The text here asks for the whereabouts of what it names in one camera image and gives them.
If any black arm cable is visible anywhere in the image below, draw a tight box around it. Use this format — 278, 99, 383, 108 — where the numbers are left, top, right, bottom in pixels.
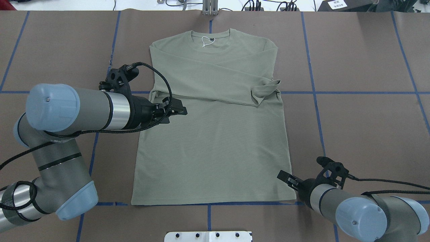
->
349, 175, 430, 197
0, 63, 173, 210

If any white metal base plate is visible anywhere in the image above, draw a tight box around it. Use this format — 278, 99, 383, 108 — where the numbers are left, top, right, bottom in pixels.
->
164, 230, 253, 242

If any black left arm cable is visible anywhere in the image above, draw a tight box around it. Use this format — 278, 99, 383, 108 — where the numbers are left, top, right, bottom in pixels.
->
0, 63, 173, 210

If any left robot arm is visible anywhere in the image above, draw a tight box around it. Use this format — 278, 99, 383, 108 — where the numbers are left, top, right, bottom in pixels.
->
1, 84, 187, 232

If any grey aluminium frame post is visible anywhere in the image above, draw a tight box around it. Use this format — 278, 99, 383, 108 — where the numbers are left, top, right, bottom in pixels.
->
202, 0, 219, 16

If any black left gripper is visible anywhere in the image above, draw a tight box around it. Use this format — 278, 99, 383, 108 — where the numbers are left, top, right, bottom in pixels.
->
129, 95, 187, 130

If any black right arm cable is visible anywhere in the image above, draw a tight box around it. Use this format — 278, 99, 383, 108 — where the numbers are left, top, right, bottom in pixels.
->
349, 175, 430, 197

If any black box with label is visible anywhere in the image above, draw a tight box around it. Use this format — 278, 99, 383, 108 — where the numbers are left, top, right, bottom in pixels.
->
317, 0, 379, 12

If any olive green long-sleeve shirt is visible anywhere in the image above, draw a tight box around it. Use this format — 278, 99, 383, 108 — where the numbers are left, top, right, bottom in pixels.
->
131, 29, 296, 205

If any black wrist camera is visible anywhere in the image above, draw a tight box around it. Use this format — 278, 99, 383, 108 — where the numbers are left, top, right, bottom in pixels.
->
98, 65, 139, 95
316, 156, 357, 189

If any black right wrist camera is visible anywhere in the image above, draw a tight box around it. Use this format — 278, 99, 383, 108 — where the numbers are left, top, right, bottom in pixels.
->
316, 156, 357, 189

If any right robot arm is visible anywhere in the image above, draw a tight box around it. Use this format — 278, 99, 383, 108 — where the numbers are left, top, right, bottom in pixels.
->
277, 170, 429, 242

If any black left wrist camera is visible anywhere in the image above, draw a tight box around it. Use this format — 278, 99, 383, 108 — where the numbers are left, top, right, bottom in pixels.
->
98, 65, 139, 95

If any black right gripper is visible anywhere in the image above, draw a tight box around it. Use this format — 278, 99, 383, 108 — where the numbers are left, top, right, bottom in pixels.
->
277, 170, 324, 203

